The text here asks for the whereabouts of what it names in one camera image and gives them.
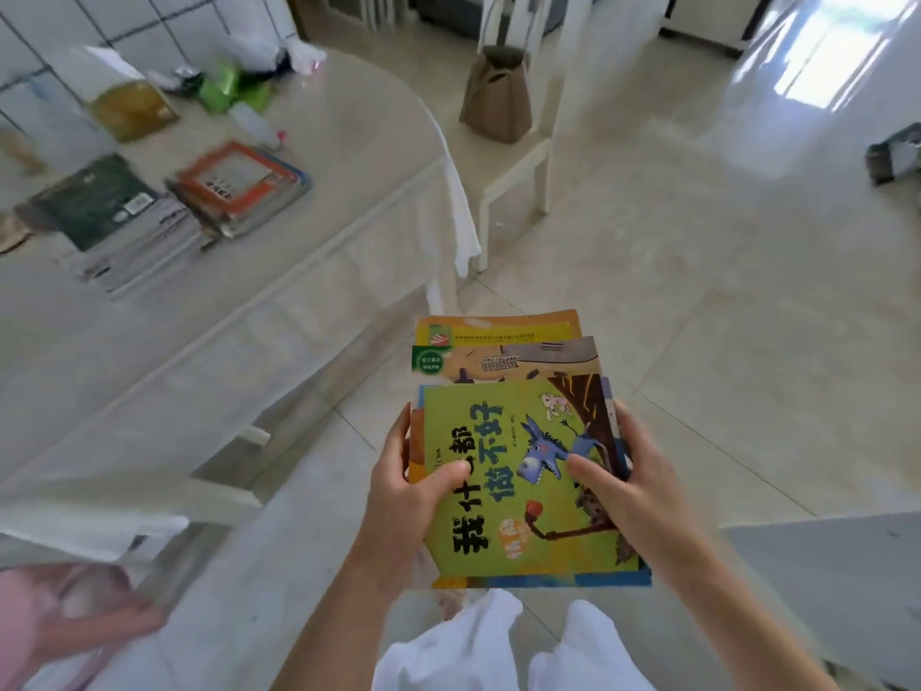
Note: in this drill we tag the person's right hand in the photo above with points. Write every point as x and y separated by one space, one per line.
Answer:
647 510

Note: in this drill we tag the person's left hand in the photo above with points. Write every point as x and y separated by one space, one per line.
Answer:
396 518

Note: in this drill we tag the picture books with donkey cover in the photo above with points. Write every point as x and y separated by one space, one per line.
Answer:
547 581

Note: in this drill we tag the tan drawing cover book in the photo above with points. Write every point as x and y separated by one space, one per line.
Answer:
561 359

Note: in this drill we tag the yellow orange cover book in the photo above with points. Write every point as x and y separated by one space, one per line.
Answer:
504 327

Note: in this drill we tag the large orange cover book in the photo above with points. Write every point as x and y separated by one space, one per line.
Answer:
245 215

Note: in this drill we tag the blue cover book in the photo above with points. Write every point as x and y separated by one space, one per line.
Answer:
302 183

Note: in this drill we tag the orange white label book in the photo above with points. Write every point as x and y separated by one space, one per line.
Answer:
237 172

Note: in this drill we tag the stack of mixed books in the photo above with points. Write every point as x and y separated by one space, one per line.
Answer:
93 201

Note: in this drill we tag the person's right forearm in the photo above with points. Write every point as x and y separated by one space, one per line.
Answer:
748 626

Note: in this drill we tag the person's left forearm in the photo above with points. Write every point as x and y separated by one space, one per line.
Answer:
338 633

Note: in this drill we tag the person's white trousers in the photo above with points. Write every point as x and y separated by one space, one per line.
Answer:
460 654

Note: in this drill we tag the beige speckled table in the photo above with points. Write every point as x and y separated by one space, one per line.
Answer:
324 172

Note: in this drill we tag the pink plastic stool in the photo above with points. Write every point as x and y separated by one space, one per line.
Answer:
43 618

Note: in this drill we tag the brown handbag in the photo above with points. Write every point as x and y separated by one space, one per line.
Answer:
496 100

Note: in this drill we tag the green bin bag roll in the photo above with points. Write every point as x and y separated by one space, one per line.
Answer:
216 89

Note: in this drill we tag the white red plastic bag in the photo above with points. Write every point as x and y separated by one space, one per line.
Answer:
306 57

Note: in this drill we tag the round cartoon coaster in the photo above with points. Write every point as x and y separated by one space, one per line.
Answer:
11 233

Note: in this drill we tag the yellow tissue pack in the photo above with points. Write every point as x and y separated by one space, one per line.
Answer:
137 111

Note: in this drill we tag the tray of small items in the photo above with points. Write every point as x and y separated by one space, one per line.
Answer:
180 79

